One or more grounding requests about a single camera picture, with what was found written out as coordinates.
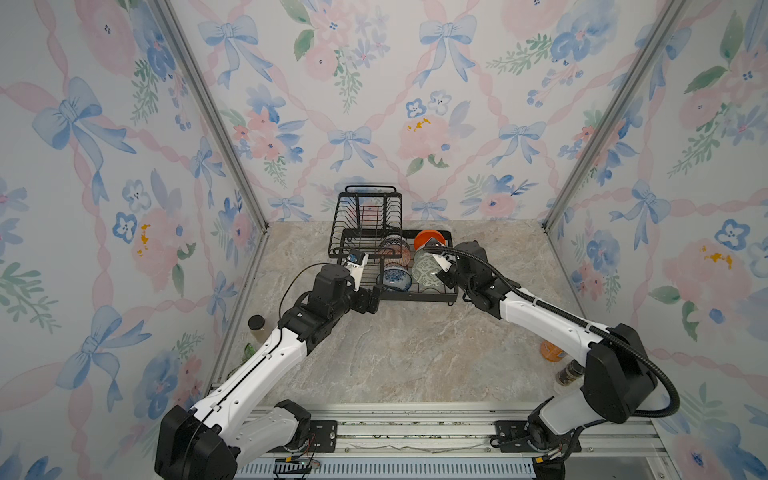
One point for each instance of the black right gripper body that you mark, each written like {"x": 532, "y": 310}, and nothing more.
{"x": 452, "y": 279}

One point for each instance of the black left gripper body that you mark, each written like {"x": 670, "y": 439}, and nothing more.
{"x": 357, "y": 301}

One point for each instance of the blue patterned ceramic bowl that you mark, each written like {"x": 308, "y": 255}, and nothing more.
{"x": 397, "y": 278}

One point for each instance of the red patterned ceramic bowl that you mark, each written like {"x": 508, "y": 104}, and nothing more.
{"x": 397, "y": 254}

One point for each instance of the orange plastic bowl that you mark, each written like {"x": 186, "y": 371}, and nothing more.
{"x": 425, "y": 237}

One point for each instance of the white brown patterned bowl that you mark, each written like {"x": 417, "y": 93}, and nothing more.
{"x": 393, "y": 240}

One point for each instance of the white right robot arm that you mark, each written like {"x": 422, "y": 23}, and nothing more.
{"x": 617, "y": 384}

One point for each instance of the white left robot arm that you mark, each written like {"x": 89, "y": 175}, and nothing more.
{"x": 215, "y": 437}

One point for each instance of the black lid jar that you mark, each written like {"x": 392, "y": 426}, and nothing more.
{"x": 256, "y": 325}

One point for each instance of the green packet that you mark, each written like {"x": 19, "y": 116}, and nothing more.
{"x": 248, "y": 351}

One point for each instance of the dark spice jar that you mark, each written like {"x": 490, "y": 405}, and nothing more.
{"x": 570, "y": 373}

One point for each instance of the black wire dish rack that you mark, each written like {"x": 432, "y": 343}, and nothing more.
{"x": 368, "y": 218}

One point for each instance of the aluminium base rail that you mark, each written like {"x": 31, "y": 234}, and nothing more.
{"x": 455, "y": 441}

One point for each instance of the aluminium left corner post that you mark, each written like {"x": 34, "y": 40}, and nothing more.
{"x": 172, "y": 29}

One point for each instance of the aluminium corner post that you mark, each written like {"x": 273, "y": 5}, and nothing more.
{"x": 172, "y": 29}
{"x": 641, "y": 66}

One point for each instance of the aluminium right corner post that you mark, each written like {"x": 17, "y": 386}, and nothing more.
{"x": 641, "y": 66}

